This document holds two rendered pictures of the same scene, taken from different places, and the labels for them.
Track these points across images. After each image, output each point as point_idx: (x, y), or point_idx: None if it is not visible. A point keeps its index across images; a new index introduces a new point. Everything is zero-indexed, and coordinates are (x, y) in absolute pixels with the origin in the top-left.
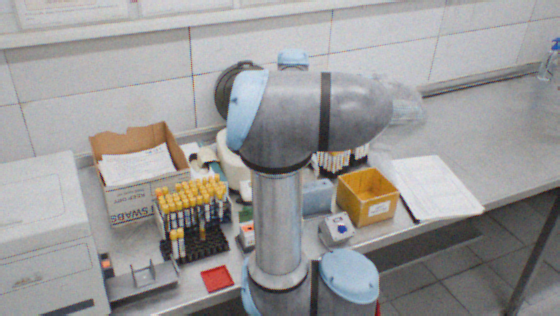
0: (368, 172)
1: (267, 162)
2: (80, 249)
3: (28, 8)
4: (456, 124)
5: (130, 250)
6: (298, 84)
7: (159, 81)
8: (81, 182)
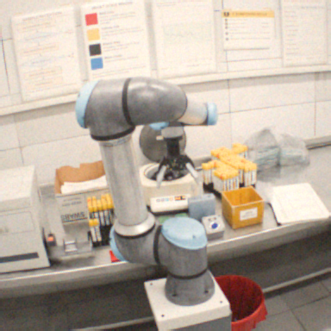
0: (246, 190)
1: (98, 132)
2: (27, 215)
3: (27, 89)
4: (330, 164)
5: (70, 237)
6: (113, 83)
7: None
8: (52, 200)
